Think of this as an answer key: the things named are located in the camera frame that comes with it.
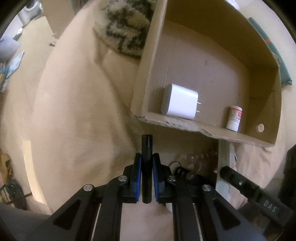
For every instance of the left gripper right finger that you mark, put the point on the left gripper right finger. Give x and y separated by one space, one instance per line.
159 181

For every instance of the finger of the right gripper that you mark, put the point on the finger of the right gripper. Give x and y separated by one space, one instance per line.
246 187

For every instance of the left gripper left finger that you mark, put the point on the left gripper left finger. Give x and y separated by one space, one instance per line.
135 177

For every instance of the black flashlight with strap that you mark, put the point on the black flashlight with strap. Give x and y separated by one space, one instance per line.
178 171

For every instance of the white remote control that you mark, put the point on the white remote control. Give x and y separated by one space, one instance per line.
226 161

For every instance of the white power adapter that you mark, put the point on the white power adapter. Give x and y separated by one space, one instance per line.
180 102

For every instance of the white pill bottle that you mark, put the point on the white pill bottle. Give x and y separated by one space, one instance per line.
234 118

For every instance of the brown cardboard box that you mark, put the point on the brown cardboard box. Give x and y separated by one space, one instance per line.
211 48

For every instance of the teal cushion on right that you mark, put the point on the teal cushion on right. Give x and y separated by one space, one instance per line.
284 73

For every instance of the black white knitted blanket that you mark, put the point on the black white knitted blanket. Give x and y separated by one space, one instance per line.
124 25

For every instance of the bathroom scale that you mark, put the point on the bathroom scale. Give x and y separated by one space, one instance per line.
14 65

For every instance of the grey laundry bag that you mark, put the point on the grey laundry bag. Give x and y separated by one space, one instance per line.
8 47

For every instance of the white washing machine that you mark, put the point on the white washing machine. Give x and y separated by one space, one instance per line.
30 11

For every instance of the beige bed frame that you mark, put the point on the beige bed frame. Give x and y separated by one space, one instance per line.
59 14

